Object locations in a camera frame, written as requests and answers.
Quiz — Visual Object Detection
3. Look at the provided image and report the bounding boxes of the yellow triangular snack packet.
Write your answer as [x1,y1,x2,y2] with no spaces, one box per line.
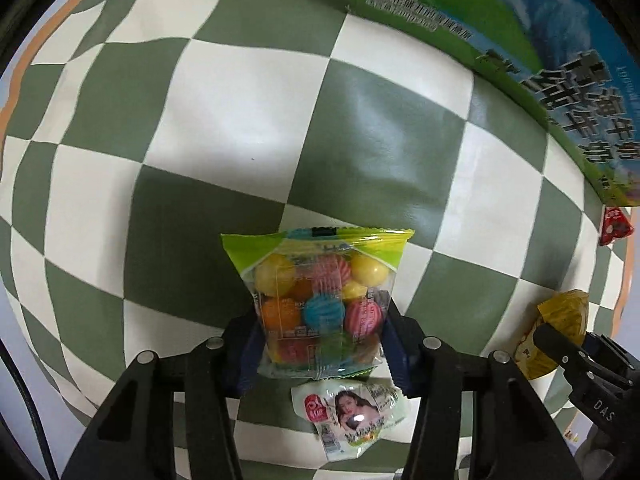
[514,289,589,380]

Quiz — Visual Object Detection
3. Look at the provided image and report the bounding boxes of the colourful candy ball packet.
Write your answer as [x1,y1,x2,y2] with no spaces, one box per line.
[221,226,414,380]

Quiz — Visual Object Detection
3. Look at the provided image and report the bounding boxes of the small white portrait snack packet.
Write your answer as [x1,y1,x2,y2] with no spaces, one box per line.
[291,378,410,463]

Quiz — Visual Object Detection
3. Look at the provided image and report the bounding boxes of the red triangular snack packet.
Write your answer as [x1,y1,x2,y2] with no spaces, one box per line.
[599,206,634,246]

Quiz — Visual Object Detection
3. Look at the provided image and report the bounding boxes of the green white checkered cloth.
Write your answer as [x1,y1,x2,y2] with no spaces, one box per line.
[1,0,627,466]

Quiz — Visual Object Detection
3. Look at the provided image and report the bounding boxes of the blue green milk carton box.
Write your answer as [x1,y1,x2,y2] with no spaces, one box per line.
[349,0,639,206]

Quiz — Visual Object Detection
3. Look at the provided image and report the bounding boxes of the black cable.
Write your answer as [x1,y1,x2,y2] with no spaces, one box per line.
[0,339,61,480]

